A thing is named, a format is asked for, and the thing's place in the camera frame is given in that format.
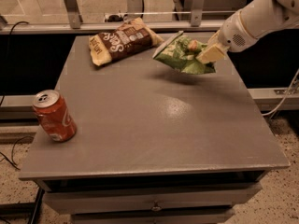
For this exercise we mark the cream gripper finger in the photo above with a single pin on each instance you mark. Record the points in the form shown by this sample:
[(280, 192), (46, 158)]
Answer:
[(211, 53), (213, 39)]

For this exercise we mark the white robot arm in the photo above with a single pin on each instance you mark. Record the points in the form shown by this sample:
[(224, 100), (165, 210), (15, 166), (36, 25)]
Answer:
[(245, 27)]

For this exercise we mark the brown chip bag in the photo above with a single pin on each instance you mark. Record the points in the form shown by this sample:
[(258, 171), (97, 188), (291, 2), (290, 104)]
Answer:
[(130, 38)]

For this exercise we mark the red soda can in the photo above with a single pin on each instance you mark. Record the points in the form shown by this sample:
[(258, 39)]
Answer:
[(53, 116)]

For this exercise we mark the grey wooden drawer cabinet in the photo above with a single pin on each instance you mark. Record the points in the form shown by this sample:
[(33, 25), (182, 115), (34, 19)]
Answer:
[(195, 145)]

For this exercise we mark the green jalapeno chip bag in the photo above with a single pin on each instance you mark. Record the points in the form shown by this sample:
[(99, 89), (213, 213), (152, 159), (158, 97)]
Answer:
[(180, 51)]

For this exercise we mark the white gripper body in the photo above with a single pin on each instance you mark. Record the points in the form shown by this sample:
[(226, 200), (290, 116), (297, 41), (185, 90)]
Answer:
[(234, 32)]

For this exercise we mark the metal drawer knob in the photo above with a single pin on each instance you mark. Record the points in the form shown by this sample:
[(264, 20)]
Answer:
[(156, 208)]

